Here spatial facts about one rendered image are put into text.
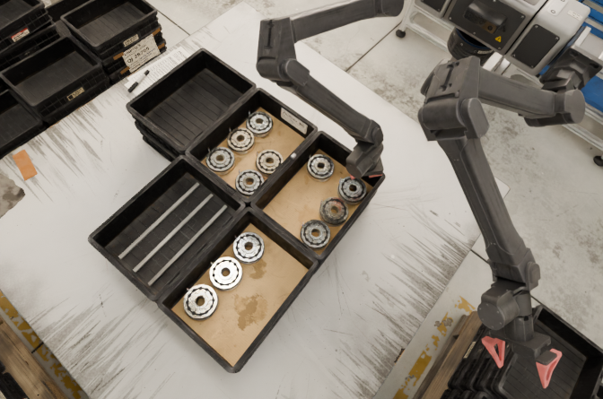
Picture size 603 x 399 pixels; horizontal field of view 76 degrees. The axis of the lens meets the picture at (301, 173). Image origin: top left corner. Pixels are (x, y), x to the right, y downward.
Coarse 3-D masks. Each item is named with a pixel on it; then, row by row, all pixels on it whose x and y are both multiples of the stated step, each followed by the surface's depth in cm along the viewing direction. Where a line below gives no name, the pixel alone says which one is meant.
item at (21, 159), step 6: (24, 150) 154; (18, 156) 152; (24, 156) 153; (18, 162) 151; (24, 162) 151; (30, 162) 152; (18, 168) 150; (24, 168) 150; (30, 168) 151; (24, 174) 149; (30, 174) 149; (36, 174) 149; (24, 180) 148
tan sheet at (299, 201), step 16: (304, 176) 145; (336, 176) 146; (288, 192) 142; (304, 192) 142; (320, 192) 143; (336, 192) 143; (368, 192) 144; (272, 208) 138; (288, 208) 139; (304, 208) 139; (352, 208) 141; (288, 224) 136
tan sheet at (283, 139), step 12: (276, 120) 156; (276, 132) 153; (288, 132) 154; (264, 144) 150; (276, 144) 150; (288, 144) 151; (240, 156) 147; (252, 156) 147; (240, 168) 144; (252, 168) 145; (228, 180) 141; (264, 180) 143
